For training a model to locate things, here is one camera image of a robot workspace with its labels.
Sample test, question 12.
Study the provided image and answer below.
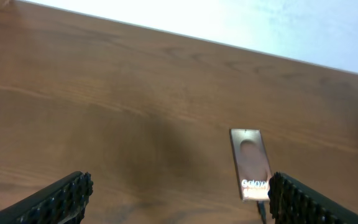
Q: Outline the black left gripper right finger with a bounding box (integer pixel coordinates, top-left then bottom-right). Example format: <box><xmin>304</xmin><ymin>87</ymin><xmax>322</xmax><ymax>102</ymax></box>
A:
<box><xmin>268</xmin><ymin>172</ymin><xmax>358</xmax><ymax>224</ymax></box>

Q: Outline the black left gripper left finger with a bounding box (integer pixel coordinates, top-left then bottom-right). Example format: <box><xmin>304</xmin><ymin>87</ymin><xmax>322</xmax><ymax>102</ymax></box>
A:
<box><xmin>0</xmin><ymin>171</ymin><xmax>93</xmax><ymax>224</ymax></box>

